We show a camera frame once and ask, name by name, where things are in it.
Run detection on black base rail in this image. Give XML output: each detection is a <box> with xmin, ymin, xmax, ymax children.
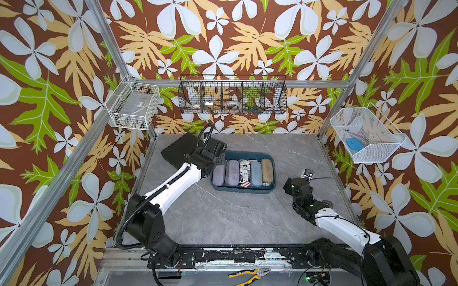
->
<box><xmin>147</xmin><ymin>244</ymin><xmax>316</xmax><ymax>269</ymax></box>

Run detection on light blue glasses case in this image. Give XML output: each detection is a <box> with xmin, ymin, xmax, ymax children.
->
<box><xmin>250</xmin><ymin>160</ymin><xmax>263</xmax><ymax>187</ymax></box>

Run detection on white wire basket left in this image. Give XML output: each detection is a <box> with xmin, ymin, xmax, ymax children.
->
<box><xmin>106</xmin><ymin>76</ymin><xmax>161</xmax><ymax>131</ymax></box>

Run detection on lavender glasses case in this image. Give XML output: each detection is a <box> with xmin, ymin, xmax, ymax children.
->
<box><xmin>225</xmin><ymin>160</ymin><xmax>240</xmax><ymax>187</ymax></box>
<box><xmin>212</xmin><ymin>164</ymin><xmax>226</xmax><ymax>187</ymax></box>

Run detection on dark metal hex key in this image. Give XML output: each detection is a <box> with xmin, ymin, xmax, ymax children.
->
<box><xmin>322</xmin><ymin>200</ymin><xmax>333</xmax><ymax>209</ymax></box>

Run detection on tan fabric glasses case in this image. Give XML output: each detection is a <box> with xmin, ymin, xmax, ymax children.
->
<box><xmin>261</xmin><ymin>158</ymin><xmax>274</xmax><ymax>184</ymax></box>

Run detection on blue object in basket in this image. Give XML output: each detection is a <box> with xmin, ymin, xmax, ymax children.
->
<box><xmin>346</xmin><ymin>138</ymin><xmax>365</xmax><ymax>152</ymax></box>

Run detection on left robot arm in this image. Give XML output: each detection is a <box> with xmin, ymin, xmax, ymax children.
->
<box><xmin>116</xmin><ymin>133</ymin><xmax>227</xmax><ymax>266</ymax></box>

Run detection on white wire basket right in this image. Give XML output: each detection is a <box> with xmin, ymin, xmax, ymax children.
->
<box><xmin>330</xmin><ymin>104</ymin><xmax>407</xmax><ymax>164</ymax></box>

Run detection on tape roll in basket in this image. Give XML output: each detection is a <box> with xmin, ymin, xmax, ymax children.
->
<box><xmin>224</xmin><ymin>101</ymin><xmax>242</xmax><ymax>110</ymax></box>

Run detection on black plastic tool case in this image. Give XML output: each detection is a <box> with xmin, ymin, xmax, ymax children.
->
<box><xmin>161</xmin><ymin>133</ymin><xmax>198</xmax><ymax>169</ymax></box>

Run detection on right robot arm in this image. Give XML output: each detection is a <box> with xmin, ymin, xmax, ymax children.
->
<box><xmin>283</xmin><ymin>169</ymin><xmax>421</xmax><ymax>286</ymax></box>

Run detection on white wire basket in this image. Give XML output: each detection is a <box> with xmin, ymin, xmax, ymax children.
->
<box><xmin>330</xmin><ymin>104</ymin><xmax>407</xmax><ymax>164</ymax></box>
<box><xmin>106</xmin><ymin>76</ymin><xmax>161</xmax><ymax>131</ymax></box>

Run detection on yellow handled pliers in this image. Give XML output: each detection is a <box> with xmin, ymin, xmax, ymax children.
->
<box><xmin>228</xmin><ymin>269</ymin><xmax>271</xmax><ymax>286</ymax></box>

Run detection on flag print glasses case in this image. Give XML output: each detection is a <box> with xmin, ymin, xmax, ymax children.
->
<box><xmin>239</xmin><ymin>160</ymin><xmax>251</xmax><ymax>188</ymax></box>

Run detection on black wire basket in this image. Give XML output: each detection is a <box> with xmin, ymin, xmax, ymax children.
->
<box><xmin>177</xmin><ymin>75</ymin><xmax>288</xmax><ymax>114</ymax></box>

